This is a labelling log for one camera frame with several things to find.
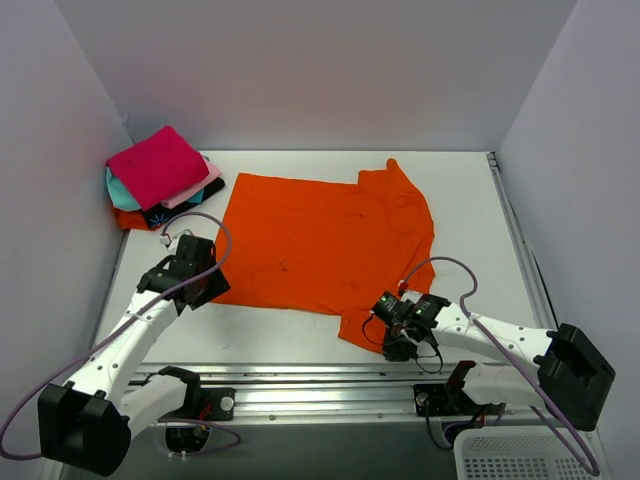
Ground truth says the black folded t-shirt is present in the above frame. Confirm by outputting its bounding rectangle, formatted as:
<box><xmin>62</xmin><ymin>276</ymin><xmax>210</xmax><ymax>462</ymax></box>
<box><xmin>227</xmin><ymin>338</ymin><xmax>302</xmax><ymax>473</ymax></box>
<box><xmin>142</xmin><ymin>178</ymin><xmax>225</xmax><ymax>230</ymax></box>

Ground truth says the orange t-shirt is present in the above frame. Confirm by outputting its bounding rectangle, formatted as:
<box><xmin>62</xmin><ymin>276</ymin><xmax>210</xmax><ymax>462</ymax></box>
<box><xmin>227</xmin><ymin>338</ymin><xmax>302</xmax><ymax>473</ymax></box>
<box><xmin>216</xmin><ymin>158</ymin><xmax>435</xmax><ymax>353</ymax></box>
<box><xmin>112</xmin><ymin>208</ymin><xmax>150</xmax><ymax>231</ymax></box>

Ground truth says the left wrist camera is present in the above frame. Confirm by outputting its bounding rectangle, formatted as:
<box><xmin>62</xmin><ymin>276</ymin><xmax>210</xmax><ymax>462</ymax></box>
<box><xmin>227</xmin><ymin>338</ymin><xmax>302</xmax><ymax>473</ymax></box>
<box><xmin>159</xmin><ymin>229</ymin><xmax>194</xmax><ymax>253</ymax></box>

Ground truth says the pink folded t-shirt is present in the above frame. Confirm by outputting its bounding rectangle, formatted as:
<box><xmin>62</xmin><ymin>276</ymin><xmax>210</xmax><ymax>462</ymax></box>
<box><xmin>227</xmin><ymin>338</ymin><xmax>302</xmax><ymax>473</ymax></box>
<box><xmin>161</xmin><ymin>156</ymin><xmax>221</xmax><ymax>209</ymax></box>

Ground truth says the orange folded t-shirt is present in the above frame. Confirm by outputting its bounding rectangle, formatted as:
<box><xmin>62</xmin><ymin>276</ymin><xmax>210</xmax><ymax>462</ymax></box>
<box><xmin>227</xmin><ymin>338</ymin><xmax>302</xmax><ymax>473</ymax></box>
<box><xmin>112</xmin><ymin>208</ymin><xmax>150</xmax><ymax>231</ymax></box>

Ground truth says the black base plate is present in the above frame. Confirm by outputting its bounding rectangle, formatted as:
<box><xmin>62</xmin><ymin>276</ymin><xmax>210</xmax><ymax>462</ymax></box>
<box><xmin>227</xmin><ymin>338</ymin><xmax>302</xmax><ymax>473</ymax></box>
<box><xmin>413</xmin><ymin>383</ymin><xmax>502</xmax><ymax>417</ymax></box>
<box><xmin>161</xmin><ymin>387</ymin><xmax>236</xmax><ymax>422</ymax></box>

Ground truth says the white plastic basket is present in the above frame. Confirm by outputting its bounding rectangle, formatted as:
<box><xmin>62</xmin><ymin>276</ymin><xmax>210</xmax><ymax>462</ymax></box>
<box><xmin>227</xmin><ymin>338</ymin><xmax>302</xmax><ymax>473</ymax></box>
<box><xmin>453</xmin><ymin>426</ymin><xmax>591</xmax><ymax>480</ymax></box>

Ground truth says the aluminium mounting rail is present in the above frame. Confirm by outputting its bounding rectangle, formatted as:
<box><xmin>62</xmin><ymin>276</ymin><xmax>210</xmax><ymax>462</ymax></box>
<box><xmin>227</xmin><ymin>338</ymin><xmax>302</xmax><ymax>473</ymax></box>
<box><xmin>54</xmin><ymin>362</ymin><xmax>599</xmax><ymax>429</ymax></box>

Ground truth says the magenta folded t-shirt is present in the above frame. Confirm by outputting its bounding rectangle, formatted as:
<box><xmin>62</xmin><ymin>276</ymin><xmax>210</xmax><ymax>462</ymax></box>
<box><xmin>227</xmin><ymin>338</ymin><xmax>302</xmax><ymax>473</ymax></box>
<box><xmin>106</xmin><ymin>126</ymin><xmax>210</xmax><ymax>211</ymax></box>

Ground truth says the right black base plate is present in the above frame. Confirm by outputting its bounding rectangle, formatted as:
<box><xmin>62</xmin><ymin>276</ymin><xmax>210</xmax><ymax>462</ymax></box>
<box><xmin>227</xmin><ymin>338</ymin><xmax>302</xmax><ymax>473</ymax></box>
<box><xmin>413</xmin><ymin>383</ymin><xmax>502</xmax><ymax>417</ymax></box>

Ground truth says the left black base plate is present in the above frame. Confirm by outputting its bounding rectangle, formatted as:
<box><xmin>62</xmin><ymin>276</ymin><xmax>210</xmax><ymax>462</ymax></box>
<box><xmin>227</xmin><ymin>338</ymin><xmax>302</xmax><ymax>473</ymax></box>
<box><xmin>161</xmin><ymin>387</ymin><xmax>236</xmax><ymax>422</ymax></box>

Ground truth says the teal folded t-shirt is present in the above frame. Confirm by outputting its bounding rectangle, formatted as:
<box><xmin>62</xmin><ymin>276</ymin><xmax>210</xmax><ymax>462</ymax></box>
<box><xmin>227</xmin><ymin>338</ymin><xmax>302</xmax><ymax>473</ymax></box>
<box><xmin>106</xmin><ymin>167</ymin><xmax>140</xmax><ymax>212</ymax></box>

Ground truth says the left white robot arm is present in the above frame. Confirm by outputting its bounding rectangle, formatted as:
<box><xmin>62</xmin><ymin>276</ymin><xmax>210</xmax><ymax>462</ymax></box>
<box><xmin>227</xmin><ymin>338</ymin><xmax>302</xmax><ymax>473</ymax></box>
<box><xmin>37</xmin><ymin>232</ymin><xmax>230</xmax><ymax>477</ymax></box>

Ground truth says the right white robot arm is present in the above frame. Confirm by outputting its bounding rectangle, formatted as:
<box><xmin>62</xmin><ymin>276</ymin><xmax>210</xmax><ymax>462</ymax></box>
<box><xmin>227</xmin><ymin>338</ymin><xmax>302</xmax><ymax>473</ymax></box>
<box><xmin>371</xmin><ymin>291</ymin><xmax>616</xmax><ymax>432</ymax></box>

